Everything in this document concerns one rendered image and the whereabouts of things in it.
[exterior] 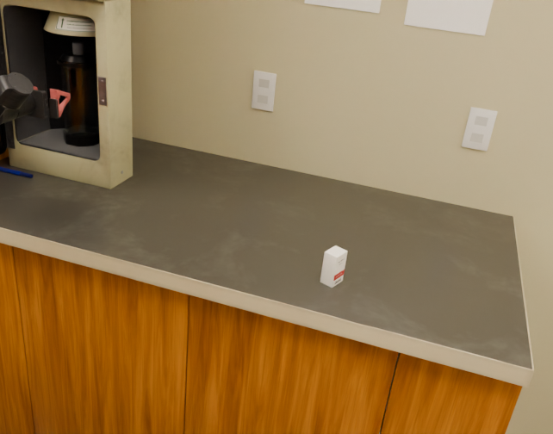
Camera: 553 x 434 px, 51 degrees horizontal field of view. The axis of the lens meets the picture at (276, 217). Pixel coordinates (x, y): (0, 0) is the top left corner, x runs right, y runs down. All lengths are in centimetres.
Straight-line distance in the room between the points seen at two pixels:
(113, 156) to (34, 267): 35
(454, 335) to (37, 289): 95
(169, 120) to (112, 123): 43
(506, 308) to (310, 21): 93
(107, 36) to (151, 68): 47
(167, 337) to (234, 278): 24
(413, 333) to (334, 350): 17
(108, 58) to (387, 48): 74
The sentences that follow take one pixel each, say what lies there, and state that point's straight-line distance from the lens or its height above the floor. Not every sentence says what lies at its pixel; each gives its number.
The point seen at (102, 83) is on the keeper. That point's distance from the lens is 150.
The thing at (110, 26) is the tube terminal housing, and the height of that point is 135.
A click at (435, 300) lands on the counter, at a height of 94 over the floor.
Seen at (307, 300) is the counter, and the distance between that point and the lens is 115.
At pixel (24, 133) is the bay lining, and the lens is 173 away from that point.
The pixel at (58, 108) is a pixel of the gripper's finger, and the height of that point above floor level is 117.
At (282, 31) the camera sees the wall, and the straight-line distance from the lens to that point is 173.
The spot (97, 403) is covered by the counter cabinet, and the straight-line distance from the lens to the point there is 160.
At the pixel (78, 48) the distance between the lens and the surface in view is 163.
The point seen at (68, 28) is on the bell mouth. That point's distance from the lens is 155.
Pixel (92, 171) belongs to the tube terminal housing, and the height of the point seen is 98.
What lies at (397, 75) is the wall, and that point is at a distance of 168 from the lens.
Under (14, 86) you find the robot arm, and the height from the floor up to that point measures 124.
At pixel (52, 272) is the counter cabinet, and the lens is 143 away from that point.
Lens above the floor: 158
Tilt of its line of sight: 26 degrees down
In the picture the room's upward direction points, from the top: 6 degrees clockwise
